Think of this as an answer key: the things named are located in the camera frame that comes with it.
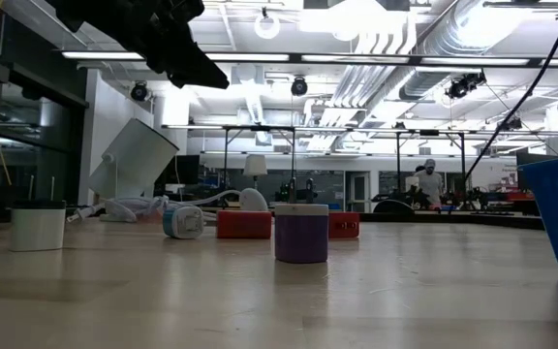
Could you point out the silver ventilation duct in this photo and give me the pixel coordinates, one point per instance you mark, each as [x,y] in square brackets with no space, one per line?
[453,43]

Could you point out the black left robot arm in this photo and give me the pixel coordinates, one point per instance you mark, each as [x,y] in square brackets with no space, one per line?
[104,14]

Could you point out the black ceiling spotlight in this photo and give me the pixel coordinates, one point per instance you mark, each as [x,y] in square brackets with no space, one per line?
[299,87]
[139,92]
[509,125]
[463,86]

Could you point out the red wall charger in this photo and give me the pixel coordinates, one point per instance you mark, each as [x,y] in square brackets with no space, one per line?
[344,225]
[243,225]

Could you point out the black metal rig frame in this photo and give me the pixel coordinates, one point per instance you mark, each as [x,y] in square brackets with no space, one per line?
[398,165]
[226,165]

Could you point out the person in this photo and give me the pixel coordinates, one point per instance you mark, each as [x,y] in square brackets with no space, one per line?
[429,186]

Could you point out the teal and white charger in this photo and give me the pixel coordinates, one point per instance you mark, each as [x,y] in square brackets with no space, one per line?
[182,223]

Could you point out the black aluminium table frame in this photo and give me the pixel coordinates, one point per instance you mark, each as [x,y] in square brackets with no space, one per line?
[502,220]

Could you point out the grey glass door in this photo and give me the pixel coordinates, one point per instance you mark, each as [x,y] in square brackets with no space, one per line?
[359,191]

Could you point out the white desk lamp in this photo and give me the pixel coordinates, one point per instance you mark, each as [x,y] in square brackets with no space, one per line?
[133,155]

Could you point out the white shade table lamp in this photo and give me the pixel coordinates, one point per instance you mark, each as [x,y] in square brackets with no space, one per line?
[255,166]

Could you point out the black monitor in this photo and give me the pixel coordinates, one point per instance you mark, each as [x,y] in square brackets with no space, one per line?
[533,158]
[184,169]

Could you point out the small dark round object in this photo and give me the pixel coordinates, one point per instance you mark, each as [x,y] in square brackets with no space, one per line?
[37,230]

